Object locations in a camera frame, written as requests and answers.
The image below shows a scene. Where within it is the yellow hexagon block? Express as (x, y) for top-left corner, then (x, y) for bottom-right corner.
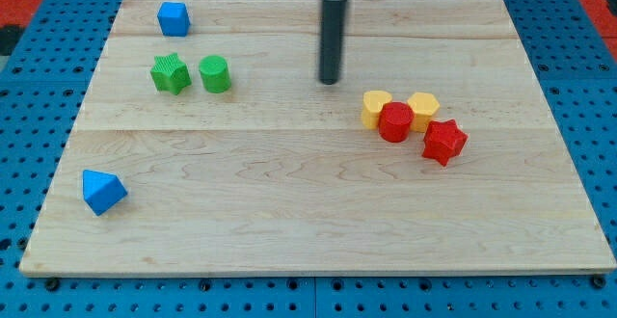
(407, 93), (441, 133)

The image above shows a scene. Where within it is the yellow heart block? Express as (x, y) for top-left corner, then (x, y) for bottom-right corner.
(361, 90), (392, 129)

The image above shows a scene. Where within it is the red cylinder block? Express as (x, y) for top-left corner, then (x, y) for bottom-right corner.
(378, 101), (415, 143)

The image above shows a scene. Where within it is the green cylinder block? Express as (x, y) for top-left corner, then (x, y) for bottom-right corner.
(199, 55), (231, 93)

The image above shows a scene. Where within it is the red star block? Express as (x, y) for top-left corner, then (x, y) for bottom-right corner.
(422, 119), (469, 167)

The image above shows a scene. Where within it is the blue cube block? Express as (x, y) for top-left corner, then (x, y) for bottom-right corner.
(157, 2), (190, 37)

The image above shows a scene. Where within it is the green star block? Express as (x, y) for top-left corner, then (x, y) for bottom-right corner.
(150, 53), (192, 95)

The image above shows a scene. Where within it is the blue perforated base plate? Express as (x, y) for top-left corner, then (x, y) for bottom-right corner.
(1, 0), (616, 317)

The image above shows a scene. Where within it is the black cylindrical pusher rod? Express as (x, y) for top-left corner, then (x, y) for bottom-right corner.
(318, 0), (347, 85)

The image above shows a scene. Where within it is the blue triangular prism block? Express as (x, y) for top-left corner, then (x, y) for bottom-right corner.
(82, 170), (127, 216)

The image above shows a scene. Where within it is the light wooden board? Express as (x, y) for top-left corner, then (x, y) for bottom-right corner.
(19, 0), (616, 278)

